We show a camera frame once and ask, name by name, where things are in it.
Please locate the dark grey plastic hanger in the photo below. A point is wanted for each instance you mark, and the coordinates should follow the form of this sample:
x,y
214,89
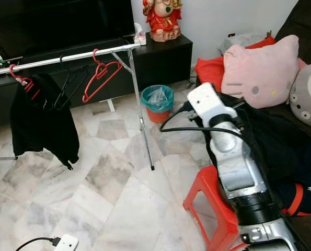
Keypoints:
x,y
64,93

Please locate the black shirt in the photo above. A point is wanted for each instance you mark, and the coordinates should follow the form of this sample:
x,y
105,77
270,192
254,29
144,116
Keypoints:
x,y
43,120
286,151

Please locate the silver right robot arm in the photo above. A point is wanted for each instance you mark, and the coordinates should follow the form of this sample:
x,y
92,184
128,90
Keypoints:
x,y
244,172

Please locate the red plastic hanger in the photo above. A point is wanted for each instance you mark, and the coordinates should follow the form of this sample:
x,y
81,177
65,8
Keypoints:
x,y
103,73
14,74

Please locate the silver metal clothes rack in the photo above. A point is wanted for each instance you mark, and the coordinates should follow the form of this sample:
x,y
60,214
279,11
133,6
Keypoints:
x,y
66,57

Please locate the black flat television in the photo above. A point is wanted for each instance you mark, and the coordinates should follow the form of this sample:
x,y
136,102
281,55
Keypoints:
x,y
61,23

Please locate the orange bin with green bag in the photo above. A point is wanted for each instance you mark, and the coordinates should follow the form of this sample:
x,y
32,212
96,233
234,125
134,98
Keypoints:
x,y
158,102

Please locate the white tissue box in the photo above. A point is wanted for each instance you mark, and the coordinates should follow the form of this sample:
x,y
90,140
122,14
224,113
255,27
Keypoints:
x,y
139,35

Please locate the black TV console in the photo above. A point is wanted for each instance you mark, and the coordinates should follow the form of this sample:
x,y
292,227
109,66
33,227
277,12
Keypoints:
x,y
165,60

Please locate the red robed figurine statue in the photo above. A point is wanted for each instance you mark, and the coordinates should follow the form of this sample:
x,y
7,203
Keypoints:
x,y
163,18

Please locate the red cushion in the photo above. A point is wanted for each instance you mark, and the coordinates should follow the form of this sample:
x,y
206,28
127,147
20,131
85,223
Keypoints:
x,y
207,68

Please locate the red plastic stool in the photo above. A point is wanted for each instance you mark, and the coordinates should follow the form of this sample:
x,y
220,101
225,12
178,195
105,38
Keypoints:
x,y
215,214

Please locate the grey cloth covered table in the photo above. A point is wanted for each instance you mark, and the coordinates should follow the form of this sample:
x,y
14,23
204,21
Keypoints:
x,y
241,43

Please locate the pink cat face pillow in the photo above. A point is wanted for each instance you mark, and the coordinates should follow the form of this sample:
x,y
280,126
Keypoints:
x,y
262,70

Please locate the grey plush pillow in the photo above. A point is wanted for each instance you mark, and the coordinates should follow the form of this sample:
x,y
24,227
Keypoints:
x,y
307,97

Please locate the dark brown sofa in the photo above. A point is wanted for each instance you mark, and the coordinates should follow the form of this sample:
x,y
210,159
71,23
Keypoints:
x,y
307,21

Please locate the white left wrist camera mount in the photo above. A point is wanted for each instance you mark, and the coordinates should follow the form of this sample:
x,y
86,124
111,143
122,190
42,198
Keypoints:
x,y
66,243

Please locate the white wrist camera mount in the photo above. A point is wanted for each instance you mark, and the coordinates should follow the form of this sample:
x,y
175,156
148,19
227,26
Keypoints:
x,y
210,102
66,243

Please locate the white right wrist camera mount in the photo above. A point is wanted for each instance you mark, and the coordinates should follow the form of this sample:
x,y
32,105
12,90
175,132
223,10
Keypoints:
x,y
210,102

